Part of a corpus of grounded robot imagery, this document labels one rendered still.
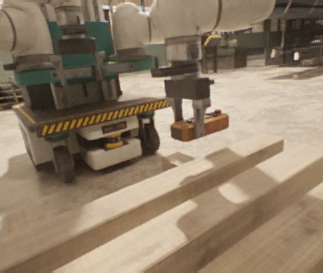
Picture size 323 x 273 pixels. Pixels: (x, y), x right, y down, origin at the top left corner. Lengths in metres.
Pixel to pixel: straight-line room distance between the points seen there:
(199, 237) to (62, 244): 0.26
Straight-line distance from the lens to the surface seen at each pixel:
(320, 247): 0.50
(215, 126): 0.69
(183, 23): 0.60
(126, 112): 1.16
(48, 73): 1.17
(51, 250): 0.55
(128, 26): 1.33
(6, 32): 1.12
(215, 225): 0.51
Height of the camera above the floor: 0.51
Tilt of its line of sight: 17 degrees down
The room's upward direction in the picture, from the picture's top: 6 degrees counter-clockwise
